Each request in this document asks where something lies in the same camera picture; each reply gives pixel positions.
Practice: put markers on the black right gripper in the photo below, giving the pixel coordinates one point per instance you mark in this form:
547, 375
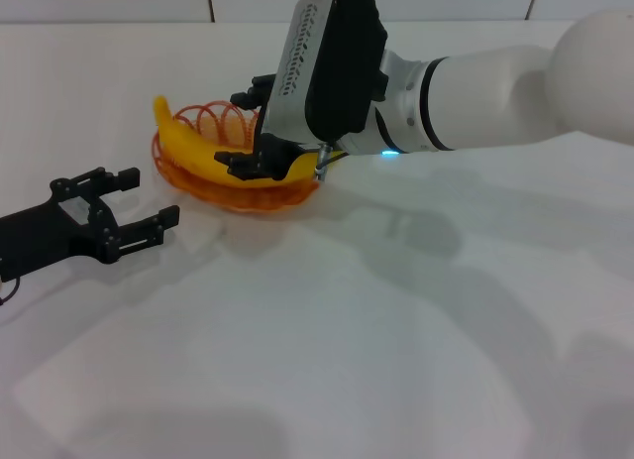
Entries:
282, 156

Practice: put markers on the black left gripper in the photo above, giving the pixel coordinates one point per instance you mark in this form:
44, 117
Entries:
39, 236

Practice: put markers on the yellow banana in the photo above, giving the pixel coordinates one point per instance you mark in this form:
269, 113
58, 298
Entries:
198, 156

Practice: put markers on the orange woven plastic basket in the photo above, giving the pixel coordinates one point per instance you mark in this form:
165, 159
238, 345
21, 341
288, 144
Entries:
247, 198

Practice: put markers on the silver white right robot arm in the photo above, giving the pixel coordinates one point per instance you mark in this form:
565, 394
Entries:
495, 102

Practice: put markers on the silver black wrist camera housing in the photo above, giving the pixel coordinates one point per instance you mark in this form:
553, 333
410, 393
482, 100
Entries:
327, 57

